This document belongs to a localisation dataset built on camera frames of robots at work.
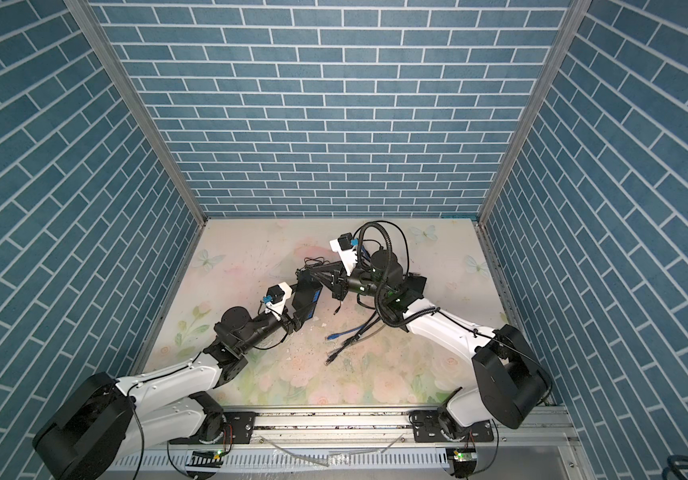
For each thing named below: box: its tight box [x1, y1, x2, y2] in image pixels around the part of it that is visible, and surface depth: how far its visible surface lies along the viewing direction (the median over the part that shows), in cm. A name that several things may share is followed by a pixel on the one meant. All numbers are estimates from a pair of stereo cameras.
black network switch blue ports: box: [292, 268, 323, 319], surface depth 75 cm
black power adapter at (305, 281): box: [295, 268, 324, 291], surface depth 74 cm
